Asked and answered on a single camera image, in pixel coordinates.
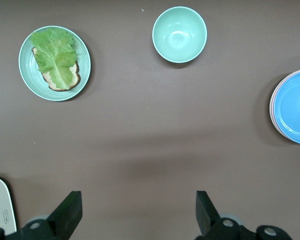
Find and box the green plate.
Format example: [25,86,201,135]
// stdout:
[18,24,92,102]

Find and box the white rounded board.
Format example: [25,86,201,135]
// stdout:
[0,176,18,234]

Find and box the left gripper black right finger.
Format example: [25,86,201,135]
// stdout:
[194,190,291,240]

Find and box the pink plate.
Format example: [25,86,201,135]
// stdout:
[269,67,300,142]

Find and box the blue plate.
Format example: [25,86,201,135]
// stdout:
[273,69,300,147]

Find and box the bread slice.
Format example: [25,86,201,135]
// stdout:
[31,46,82,92]

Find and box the green lettuce leaf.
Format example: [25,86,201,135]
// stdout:
[29,27,79,91]

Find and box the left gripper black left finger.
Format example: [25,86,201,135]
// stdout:
[0,190,83,240]

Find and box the small green bowl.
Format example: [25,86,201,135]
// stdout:
[151,6,208,64]

